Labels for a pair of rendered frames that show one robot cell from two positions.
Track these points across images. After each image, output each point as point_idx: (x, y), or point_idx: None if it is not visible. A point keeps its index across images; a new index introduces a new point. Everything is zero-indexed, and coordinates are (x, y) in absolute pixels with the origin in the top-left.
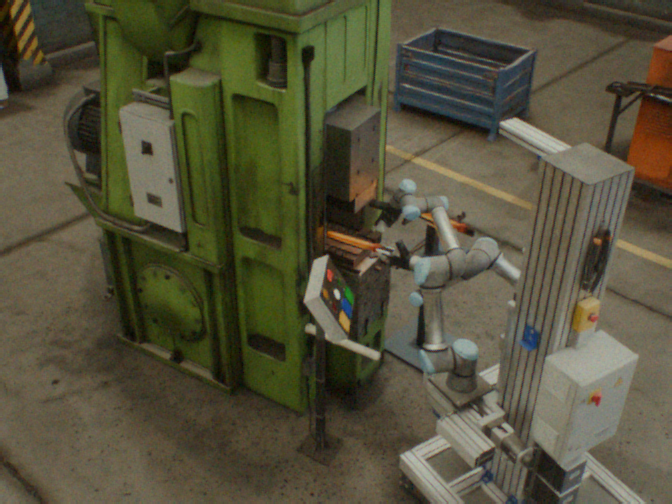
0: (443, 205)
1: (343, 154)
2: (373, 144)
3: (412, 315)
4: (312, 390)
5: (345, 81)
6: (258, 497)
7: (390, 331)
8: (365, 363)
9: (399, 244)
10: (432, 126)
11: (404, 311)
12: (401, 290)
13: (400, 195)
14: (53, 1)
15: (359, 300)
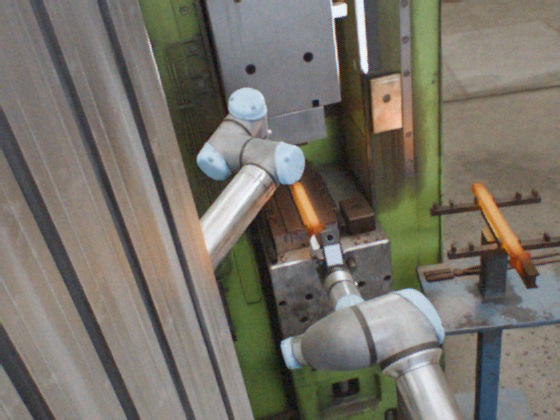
0: (270, 166)
1: (210, 23)
2: (303, 21)
3: (519, 381)
4: (252, 404)
5: None
6: None
7: (459, 386)
8: (341, 411)
9: (322, 237)
10: None
11: (512, 369)
12: (541, 335)
13: (224, 120)
14: None
15: (280, 308)
